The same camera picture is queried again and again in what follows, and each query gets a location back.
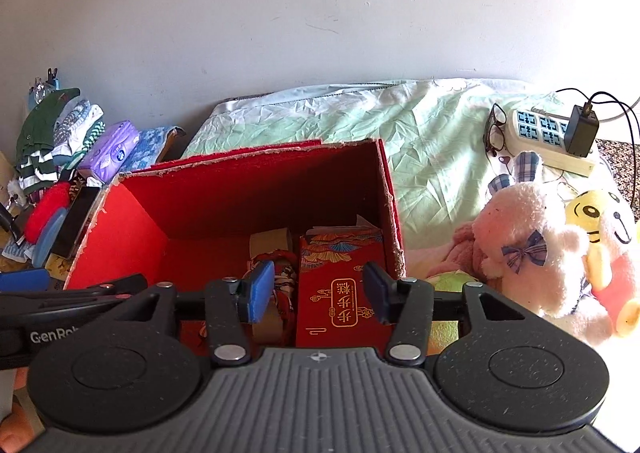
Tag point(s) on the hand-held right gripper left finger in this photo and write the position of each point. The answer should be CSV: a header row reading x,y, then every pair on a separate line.
x,y
262,293

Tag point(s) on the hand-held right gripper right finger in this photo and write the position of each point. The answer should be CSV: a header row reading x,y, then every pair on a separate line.
x,y
379,293

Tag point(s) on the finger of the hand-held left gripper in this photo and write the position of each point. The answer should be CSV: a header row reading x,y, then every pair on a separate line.
x,y
75,300

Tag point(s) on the red patterned cloth pouch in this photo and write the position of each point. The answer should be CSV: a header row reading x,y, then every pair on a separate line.
x,y
285,278

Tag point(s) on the red patterned envelope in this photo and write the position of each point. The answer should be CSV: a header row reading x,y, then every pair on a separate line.
x,y
340,303

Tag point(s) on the beige leather wallet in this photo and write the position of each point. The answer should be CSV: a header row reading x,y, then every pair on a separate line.
x,y
270,245

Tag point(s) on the red cardboard box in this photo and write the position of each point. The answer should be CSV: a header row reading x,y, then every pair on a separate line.
x,y
140,233

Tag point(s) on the person's left hand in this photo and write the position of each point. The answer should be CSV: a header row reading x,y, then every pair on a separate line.
x,y
20,433

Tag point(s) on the yellow cover book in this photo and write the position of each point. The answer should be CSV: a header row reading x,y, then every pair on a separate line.
x,y
57,264

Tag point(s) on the blue case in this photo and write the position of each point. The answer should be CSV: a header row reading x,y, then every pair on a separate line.
x,y
22,279

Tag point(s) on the blue plastic lid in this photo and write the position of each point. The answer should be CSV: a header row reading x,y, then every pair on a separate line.
x,y
47,240

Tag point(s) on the green plush toy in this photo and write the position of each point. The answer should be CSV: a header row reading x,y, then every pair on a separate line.
x,y
452,283

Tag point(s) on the black phone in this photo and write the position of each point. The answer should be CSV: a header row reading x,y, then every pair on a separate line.
x,y
75,223

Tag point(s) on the blue white patterned packet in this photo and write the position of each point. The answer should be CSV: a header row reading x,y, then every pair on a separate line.
x,y
14,250

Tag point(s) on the red fuzzy item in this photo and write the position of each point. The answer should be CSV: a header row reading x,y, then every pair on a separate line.
x,y
45,210

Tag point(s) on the white fluffy toy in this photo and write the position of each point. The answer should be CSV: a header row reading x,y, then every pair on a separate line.
x,y
16,193

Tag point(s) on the green white striped garment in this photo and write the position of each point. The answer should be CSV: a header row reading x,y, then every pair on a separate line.
x,y
35,170

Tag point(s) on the purple tissue pack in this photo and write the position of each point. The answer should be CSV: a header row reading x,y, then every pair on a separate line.
x,y
110,150

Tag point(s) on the white plush rabbit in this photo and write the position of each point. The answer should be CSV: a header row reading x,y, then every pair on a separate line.
x,y
530,253

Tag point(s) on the blue white patterned cloth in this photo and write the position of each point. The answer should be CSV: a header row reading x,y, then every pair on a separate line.
x,y
150,148

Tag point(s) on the white patterned garment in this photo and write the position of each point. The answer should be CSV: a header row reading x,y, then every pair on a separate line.
x,y
75,128

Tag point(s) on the dark green garment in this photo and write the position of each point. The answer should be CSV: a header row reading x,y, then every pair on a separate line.
x,y
42,123

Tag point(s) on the black eyeglasses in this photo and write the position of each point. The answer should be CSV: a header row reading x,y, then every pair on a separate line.
x,y
495,133

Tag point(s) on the clear bag with black clip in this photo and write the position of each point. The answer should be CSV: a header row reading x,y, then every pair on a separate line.
x,y
45,85

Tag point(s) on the white power strip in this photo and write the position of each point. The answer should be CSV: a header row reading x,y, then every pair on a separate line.
x,y
540,133

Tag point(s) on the yellow orange plush toy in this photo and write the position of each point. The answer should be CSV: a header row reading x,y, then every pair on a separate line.
x,y
615,258

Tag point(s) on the black charger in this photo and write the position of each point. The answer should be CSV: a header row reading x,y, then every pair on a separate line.
x,y
581,130

